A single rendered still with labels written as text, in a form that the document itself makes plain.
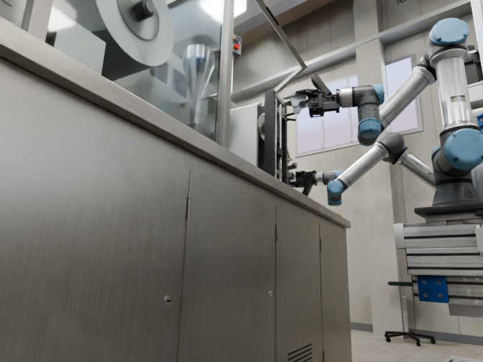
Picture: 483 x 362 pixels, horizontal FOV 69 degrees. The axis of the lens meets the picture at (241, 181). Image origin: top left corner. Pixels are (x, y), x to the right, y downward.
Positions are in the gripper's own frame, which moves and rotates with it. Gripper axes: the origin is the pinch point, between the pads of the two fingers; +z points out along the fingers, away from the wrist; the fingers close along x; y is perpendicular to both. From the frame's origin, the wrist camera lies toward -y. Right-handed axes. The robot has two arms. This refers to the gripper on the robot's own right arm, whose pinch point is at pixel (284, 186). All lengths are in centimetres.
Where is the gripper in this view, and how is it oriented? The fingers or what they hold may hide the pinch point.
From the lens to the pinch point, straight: 210.0
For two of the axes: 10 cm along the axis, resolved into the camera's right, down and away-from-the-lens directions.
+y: 0.3, -9.7, 2.6
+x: -5.0, -2.4, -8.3
